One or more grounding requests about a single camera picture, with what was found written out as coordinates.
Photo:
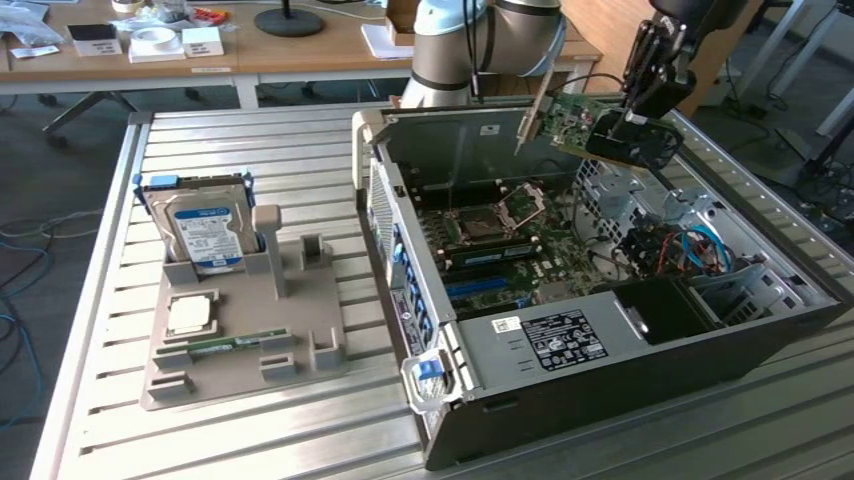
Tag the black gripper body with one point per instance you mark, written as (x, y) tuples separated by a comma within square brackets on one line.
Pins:
[(701, 12)]

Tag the green graphics card with fan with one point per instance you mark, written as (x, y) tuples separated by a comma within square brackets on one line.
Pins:
[(568, 120)]

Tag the perforated metal drive cage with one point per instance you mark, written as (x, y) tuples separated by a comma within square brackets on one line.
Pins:
[(601, 185)]

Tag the open metal socket cover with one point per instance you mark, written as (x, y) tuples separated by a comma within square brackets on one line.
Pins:
[(508, 210)]

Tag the green motherboard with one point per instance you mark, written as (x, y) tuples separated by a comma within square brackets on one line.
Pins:
[(561, 250)]

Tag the brown cardboard box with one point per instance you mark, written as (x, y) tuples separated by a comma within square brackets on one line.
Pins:
[(400, 15)]

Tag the white paper stack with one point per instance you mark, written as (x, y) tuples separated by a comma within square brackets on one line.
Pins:
[(388, 45)]

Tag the CPU socket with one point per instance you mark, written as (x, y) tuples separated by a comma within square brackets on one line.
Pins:
[(477, 227)]

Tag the installed RAM stick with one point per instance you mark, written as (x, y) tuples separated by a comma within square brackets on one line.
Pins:
[(494, 255)]

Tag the metal disk bay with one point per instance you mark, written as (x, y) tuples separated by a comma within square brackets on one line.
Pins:
[(768, 295)]

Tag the blue expansion slot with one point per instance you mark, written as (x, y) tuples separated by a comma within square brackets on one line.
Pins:
[(477, 288)]

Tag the black round lamp base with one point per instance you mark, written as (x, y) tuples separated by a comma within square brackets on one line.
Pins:
[(290, 22)]

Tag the grey power supply unit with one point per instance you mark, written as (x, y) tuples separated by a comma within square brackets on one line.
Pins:
[(494, 360)]

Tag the open black PC case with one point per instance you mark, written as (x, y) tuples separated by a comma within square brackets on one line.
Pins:
[(601, 400)]

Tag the orange small parts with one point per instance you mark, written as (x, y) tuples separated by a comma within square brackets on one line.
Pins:
[(210, 15)]

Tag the plain white box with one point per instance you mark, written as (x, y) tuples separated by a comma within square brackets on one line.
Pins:
[(202, 42)]

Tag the blue case latch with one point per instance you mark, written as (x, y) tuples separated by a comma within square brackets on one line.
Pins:
[(428, 372)]

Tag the flat white box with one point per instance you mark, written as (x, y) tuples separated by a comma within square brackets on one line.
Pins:
[(157, 56)]

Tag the white tape roll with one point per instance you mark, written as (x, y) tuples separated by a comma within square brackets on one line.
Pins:
[(155, 37)]

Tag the hard disk with blue rails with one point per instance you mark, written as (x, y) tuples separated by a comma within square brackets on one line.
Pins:
[(201, 235)]

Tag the small beige tape roll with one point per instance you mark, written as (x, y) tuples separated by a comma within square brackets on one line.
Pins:
[(126, 6)]

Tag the white box with black lid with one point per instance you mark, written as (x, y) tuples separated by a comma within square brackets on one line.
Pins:
[(94, 40)]

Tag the green RAM stick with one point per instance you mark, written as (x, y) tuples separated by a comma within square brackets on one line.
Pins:
[(227, 344)]

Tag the grey parts rack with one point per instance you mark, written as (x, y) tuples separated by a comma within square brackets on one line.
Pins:
[(254, 370)]

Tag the silver CPU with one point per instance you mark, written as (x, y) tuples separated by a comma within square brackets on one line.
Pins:
[(190, 317)]

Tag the white card with red print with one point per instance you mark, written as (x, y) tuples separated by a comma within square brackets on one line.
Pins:
[(34, 52)]

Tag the grey plastic bag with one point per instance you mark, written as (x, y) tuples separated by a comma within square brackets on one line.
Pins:
[(27, 25)]

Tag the white table leg frame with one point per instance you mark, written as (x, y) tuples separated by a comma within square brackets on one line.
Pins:
[(840, 110)]

